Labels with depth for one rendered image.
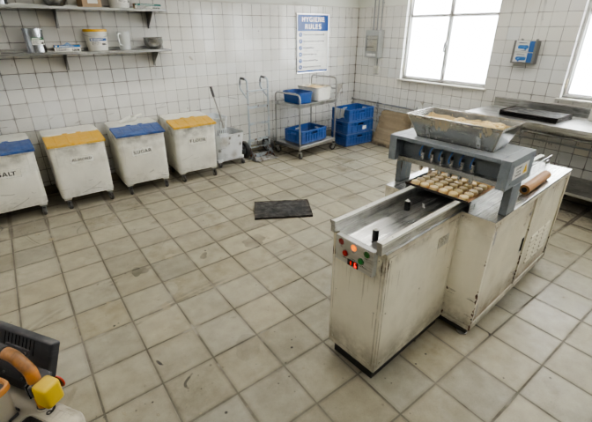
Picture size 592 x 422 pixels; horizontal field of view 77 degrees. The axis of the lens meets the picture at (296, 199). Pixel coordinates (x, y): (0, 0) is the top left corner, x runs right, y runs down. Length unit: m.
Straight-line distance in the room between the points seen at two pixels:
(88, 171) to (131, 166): 0.44
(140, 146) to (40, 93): 1.17
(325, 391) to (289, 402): 0.20
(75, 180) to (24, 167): 0.45
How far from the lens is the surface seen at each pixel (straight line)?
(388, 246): 1.76
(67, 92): 5.06
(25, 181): 4.56
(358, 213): 1.99
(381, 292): 1.88
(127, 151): 4.60
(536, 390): 2.60
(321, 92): 5.76
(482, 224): 2.27
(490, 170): 2.26
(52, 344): 1.34
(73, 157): 4.51
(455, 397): 2.38
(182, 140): 4.77
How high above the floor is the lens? 1.77
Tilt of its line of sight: 25 degrees down
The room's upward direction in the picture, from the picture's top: straight up
